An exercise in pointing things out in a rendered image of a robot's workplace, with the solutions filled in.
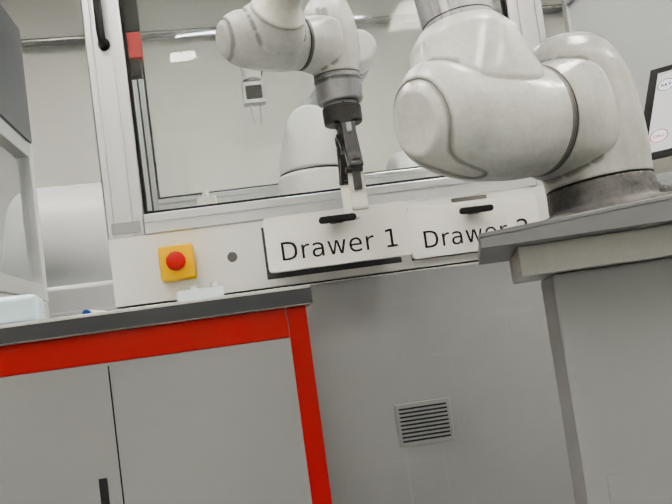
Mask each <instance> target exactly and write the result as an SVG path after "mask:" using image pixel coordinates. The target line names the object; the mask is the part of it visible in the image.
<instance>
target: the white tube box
mask: <svg viewBox="0 0 672 504"><path fill-rule="evenodd" d="M216 296H224V290H223V286H217V287H209V288H201V289H193V290H185V291H178V292H177V296H176V297H177V302H179V301H186V300H194V299H201V298H209V297H216Z"/></svg>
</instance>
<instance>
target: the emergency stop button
mask: <svg viewBox="0 0 672 504"><path fill-rule="evenodd" d="M166 264H167V266H168V268H169V269H171V270H173V271H179V270H181V269H182V268H183V267H184V266H185V264H186V259H185V256H184V255H183V254H182V253H180V252H177V251H174V252H171V253H170V254H169V255H168V256H167V258H166Z"/></svg>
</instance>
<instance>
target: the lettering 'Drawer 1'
mask: <svg viewBox="0 0 672 504"><path fill-rule="evenodd" d="M388 231H389V232H390V239H391V245H387V246H388V247H394V246H398V244H394V242H393V235H392V228H391V229H387V230H385V232H388ZM365 237H366V244H367V250H370V249H369V242H368V241H369V238H371V237H373V235H371V236H369V237H368V236H365ZM354 239H357V240H359V242H360V243H354V244H352V241H353V240H354ZM327 242H328V245H329V247H330V250H331V252H332V254H335V251H336V243H337V245H338V247H339V250H340V252H341V253H344V246H345V239H343V244H342V250H341V247H340V245H339V242H338V240H335V243H334V251H333V249H332V246H331V244H330V241H327ZM283 244H291V245H293V247H294V250H295V253H294V256H293V257H291V258H285V253H284V246H283ZM316 244H320V245H321V247H319V248H315V249H314V250H313V255H314V256H315V257H319V256H321V255H323V256H325V253H324V246H323V244H322V243H320V242H316V243H313V245H316ZM360 244H362V241H361V239H360V238H358V237H355V238H352V239H351V240H350V243H349V246H350V249H351V250H352V251H355V252H358V251H361V250H362V248H361V249H358V250H355V249H353V247H352V246H353V245H360ZM305 246H309V243H308V244H305V245H303V244H302V245H301V248H302V255H303V258H305V253H304V248H305ZM318 249H322V252H321V254H319V255H316V254H315V251H316V250H318ZM281 250H282V257H283V261H286V260H292V259H294V258H295V257H296V256H297V247H296V245H295V244H294V243H292V242H282V243H281Z"/></svg>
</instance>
